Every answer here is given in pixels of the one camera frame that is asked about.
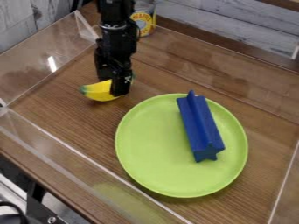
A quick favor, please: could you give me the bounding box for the black cable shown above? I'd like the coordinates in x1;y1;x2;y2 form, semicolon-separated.
0;202;30;224

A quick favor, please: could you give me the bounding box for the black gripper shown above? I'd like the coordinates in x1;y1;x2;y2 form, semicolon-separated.
95;23;139;97

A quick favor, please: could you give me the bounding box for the clear acrylic corner bracket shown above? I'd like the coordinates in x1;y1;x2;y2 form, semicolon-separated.
75;10;100;43

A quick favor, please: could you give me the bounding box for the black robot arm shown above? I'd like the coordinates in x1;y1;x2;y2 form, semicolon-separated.
95;0;137;97

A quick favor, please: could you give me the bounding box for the green round plate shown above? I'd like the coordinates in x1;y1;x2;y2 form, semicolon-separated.
115;94;248;198

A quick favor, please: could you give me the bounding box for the yellow labelled tin can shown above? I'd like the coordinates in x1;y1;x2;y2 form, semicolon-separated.
131;0;156;38

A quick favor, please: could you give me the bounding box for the black metal table bracket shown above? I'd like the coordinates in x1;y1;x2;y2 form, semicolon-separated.
25;201;67;224

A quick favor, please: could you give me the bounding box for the yellow toy banana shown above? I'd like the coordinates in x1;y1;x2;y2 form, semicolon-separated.
79;79;123;102

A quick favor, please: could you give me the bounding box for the clear acrylic front wall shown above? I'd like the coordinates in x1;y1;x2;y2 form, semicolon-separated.
0;105;192;224

